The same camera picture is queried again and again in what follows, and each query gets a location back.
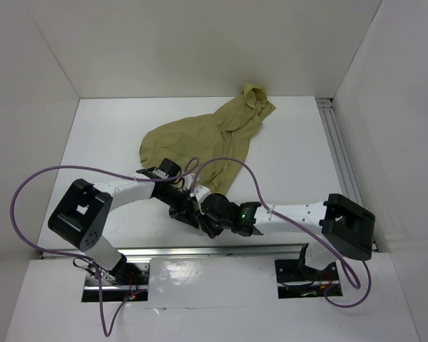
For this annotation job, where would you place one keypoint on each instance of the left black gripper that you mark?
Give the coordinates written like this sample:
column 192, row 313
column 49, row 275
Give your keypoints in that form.
column 184, row 211

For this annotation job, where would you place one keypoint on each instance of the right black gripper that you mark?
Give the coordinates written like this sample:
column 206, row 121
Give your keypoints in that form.
column 203, row 219

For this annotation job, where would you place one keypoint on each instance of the olive yellow jacket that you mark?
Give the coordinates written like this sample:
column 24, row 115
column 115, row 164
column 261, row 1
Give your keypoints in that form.
column 225, row 133

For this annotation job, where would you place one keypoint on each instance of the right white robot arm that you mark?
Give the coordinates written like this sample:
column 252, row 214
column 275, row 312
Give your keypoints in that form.
column 305, row 218

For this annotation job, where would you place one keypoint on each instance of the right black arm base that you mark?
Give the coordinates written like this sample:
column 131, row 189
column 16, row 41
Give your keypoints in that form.
column 292, row 271

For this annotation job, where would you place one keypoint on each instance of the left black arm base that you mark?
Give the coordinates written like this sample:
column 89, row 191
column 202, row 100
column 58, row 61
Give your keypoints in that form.
column 135, row 274

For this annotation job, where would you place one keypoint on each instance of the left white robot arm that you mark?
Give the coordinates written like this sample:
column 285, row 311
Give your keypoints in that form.
column 81, row 215

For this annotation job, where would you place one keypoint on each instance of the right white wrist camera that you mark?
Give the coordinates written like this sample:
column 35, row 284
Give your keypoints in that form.
column 201, row 192

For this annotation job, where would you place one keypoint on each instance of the front aluminium rail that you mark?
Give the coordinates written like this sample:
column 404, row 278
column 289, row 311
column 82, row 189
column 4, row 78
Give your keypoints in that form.
column 213, row 251

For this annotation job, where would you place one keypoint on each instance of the aluminium rail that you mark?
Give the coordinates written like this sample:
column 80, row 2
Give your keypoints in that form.
column 213, row 251
column 337, row 135

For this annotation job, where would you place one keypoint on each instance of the right side aluminium rail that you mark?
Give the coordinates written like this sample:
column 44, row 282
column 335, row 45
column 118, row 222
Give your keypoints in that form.
column 337, row 135

